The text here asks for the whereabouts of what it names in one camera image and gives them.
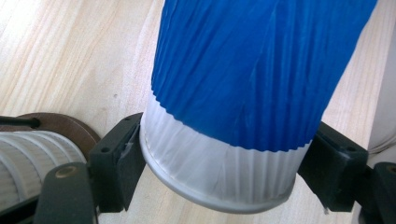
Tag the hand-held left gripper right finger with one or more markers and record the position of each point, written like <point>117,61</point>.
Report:
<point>333,168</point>

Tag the blue and white paper cup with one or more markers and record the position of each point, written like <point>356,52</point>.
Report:
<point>386,102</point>
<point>249,77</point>

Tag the stack of white paper cups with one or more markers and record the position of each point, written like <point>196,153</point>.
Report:
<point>28,161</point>

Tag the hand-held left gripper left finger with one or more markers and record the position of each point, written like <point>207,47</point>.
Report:
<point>116,161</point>

